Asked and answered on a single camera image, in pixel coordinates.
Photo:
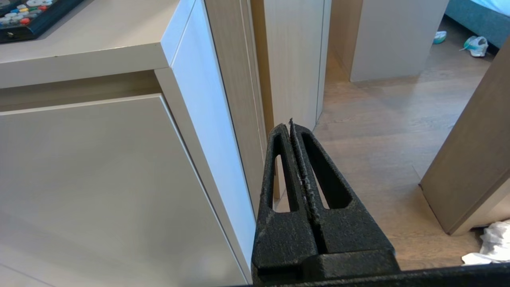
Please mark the blue grey bed base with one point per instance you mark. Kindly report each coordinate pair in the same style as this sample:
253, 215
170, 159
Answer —
478, 20

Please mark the beige wide cabinet door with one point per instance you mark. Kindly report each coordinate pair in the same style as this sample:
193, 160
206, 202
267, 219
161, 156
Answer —
99, 191

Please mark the wood grain door frame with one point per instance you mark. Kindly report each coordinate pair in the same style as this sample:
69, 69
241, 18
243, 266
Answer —
235, 99

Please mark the beige cabinet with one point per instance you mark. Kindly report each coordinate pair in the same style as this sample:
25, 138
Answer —
207, 119

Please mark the brown wooden door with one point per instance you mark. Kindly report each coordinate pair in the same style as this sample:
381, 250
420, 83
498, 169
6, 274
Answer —
474, 159

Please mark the black remote with coloured buttons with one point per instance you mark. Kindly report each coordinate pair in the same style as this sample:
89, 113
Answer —
36, 20

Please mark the white crumpled cloth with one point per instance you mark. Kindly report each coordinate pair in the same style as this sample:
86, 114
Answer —
496, 243

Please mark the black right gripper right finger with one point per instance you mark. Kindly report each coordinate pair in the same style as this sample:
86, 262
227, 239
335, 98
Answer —
350, 235

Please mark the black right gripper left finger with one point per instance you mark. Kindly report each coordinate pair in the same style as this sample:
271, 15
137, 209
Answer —
283, 239

